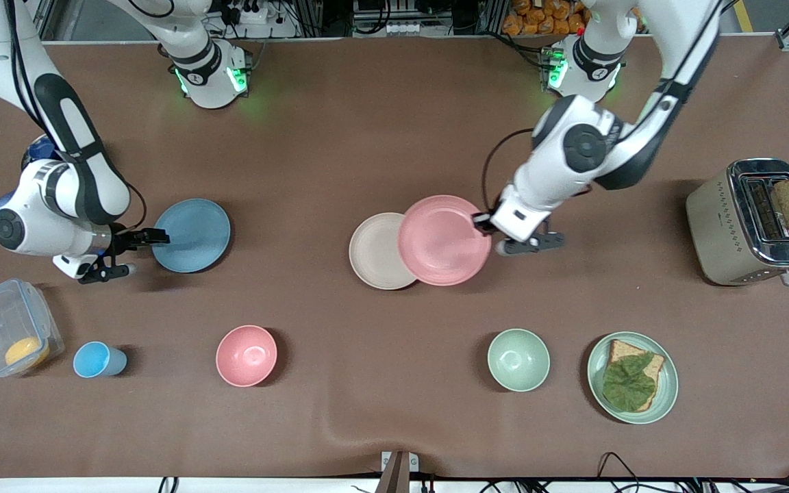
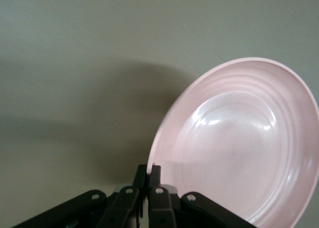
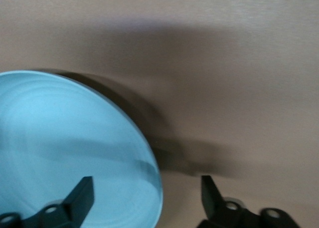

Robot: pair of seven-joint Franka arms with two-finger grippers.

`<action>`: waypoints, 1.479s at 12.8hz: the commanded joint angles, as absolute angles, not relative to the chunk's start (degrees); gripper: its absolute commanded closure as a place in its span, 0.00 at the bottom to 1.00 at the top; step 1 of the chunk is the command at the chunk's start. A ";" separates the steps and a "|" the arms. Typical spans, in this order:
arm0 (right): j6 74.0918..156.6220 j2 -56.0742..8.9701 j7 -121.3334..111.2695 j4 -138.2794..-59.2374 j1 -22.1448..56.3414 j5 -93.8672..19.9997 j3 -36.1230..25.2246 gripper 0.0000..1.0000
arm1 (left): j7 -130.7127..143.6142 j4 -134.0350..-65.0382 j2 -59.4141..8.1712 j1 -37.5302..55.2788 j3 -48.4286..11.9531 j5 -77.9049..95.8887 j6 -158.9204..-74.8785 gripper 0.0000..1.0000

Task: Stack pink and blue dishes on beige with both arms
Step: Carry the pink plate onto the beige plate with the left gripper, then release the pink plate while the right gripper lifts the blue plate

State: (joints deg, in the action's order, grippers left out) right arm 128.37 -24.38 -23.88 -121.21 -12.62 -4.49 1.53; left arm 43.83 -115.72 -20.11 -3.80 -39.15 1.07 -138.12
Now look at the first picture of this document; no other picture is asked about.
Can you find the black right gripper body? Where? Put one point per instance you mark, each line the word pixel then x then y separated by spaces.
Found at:
pixel 122 240

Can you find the blue plate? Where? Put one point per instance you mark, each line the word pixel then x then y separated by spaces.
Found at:
pixel 192 236

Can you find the pink plate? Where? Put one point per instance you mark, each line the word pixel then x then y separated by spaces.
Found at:
pixel 444 241

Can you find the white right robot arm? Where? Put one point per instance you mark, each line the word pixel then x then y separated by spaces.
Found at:
pixel 59 198

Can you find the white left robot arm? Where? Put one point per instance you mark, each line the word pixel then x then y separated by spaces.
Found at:
pixel 586 147

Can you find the beige plate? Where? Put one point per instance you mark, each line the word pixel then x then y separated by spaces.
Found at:
pixel 374 253

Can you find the blue cup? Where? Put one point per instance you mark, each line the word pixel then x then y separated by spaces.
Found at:
pixel 93 359

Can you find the glass lid blue knob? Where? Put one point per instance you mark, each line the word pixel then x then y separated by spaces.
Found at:
pixel 42 147

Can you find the green bowl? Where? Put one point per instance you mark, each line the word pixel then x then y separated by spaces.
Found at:
pixel 518 360

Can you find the yellow round food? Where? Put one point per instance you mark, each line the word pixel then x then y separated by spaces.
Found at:
pixel 27 352

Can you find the pink bowl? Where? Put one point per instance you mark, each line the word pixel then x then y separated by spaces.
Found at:
pixel 246 355

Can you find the bread slice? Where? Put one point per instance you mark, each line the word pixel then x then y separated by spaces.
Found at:
pixel 619 350

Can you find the green lettuce leaf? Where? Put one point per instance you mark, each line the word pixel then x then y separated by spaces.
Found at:
pixel 629 385

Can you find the white power strip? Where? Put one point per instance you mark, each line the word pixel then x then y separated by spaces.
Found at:
pixel 252 12
pixel 403 28

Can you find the orange snack bags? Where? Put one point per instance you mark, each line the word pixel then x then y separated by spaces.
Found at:
pixel 545 17

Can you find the beige chrome toaster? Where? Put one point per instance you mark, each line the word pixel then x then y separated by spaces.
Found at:
pixel 720 233

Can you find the green plate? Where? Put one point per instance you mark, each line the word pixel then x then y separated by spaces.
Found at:
pixel 668 383

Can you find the metal table clamp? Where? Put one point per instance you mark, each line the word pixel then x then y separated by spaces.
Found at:
pixel 398 469

